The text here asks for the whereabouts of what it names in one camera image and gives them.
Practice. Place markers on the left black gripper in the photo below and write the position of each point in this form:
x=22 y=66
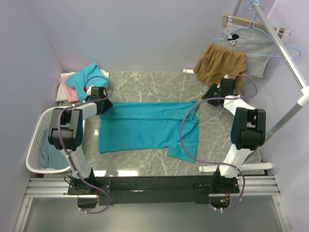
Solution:
x=108 y=104

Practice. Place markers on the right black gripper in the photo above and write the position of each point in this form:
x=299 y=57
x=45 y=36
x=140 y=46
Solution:
x=213 y=88

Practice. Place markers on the teal t shirt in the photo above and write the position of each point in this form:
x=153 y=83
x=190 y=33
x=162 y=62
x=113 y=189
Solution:
x=151 y=125

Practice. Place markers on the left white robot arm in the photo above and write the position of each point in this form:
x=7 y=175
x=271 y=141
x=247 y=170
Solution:
x=66 y=132

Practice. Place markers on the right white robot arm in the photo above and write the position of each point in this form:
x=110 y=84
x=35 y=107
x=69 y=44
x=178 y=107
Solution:
x=248 y=130

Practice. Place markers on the folded cyan t shirt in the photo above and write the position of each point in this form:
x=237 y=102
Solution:
x=87 y=76

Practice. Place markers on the folded pink t shirt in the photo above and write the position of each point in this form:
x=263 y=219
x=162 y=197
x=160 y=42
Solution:
x=70 y=92

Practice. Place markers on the brown shorts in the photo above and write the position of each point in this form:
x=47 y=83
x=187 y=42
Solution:
x=216 y=62

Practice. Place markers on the folded white t shirt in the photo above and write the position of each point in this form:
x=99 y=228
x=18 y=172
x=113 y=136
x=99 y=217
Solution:
x=61 y=96

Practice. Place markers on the grey panda cloth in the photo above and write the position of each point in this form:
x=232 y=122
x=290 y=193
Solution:
x=257 y=46

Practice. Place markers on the metal clothes rack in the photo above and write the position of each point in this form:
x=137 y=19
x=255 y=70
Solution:
x=301 y=103

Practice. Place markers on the wooden clip hanger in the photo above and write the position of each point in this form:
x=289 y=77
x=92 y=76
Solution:
x=226 y=18

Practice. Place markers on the grey-blue t shirt in basket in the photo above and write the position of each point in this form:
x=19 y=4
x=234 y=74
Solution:
x=50 y=157

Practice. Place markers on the white laundry basket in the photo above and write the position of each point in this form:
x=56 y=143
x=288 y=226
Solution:
x=34 y=151

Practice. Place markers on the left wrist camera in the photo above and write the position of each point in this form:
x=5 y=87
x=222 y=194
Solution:
x=88 y=90

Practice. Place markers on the light blue wire hanger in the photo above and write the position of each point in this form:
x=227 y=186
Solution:
x=235 y=11

